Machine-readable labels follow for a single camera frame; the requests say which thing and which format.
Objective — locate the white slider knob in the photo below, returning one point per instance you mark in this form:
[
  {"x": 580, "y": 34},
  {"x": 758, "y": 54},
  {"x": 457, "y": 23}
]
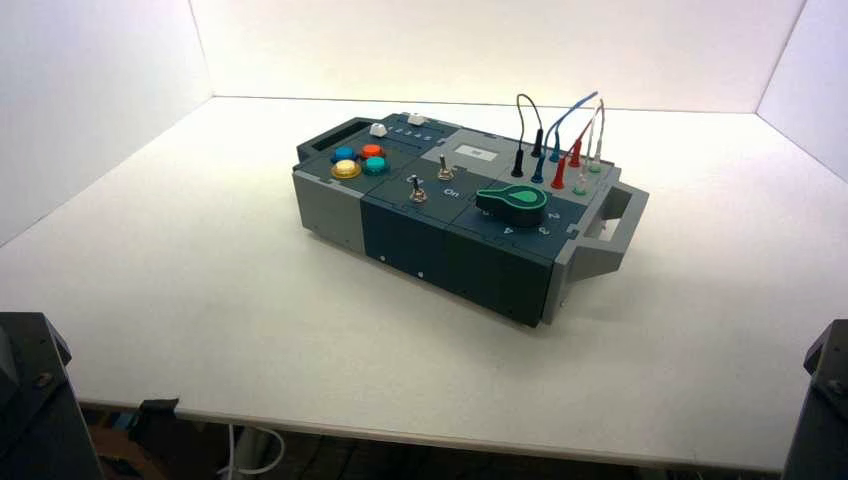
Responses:
[
  {"x": 378, "y": 130},
  {"x": 416, "y": 119}
]

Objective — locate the orange push button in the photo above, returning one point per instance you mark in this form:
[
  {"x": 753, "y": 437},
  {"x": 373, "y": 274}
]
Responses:
[{"x": 372, "y": 151}]

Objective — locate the small white display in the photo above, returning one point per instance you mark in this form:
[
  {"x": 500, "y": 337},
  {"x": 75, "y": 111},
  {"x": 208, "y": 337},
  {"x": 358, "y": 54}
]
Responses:
[{"x": 476, "y": 152}]

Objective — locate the dark left arm base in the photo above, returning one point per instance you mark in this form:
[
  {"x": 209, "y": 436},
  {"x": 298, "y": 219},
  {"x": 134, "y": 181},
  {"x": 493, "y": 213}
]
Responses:
[{"x": 40, "y": 411}]

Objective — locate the teal push button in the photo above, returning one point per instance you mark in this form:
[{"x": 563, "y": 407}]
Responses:
[{"x": 376, "y": 166}]

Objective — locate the blue push button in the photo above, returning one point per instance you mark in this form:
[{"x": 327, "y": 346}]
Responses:
[{"x": 344, "y": 154}]

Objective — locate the dark right arm base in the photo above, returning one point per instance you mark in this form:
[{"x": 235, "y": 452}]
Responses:
[{"x": 821, "y": 411}]

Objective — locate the metal toggle switch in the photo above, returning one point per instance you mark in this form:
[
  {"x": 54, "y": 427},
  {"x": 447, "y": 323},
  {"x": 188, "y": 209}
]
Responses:
[
  {"x": 444, "y": 170},
  {"x": 416, "y": 190}
]

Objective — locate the grey and dark blue task box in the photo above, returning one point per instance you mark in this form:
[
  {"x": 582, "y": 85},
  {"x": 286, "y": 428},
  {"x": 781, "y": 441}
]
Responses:
[{"x": 404, "y": 238}]

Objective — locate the white table leg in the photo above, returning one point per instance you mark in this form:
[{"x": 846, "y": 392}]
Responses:
[{"x": 246, "y": 454}]

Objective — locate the yellow push button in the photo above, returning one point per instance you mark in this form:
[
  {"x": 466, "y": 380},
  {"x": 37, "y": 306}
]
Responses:
[{"x": 346, "y": 170}]

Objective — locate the black table clamp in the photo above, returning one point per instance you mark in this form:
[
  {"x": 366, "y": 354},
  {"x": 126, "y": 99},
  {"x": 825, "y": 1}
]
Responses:
[{"x": 158, "y": 412}]

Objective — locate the green rotary knob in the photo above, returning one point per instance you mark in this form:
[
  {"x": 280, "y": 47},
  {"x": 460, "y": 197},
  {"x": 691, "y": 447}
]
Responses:
[{"x": 513, "y": 205}]

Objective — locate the brown cardboard box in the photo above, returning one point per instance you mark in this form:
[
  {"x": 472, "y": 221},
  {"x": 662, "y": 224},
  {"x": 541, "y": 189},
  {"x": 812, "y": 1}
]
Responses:
[{"x": 116, "y": 454}]

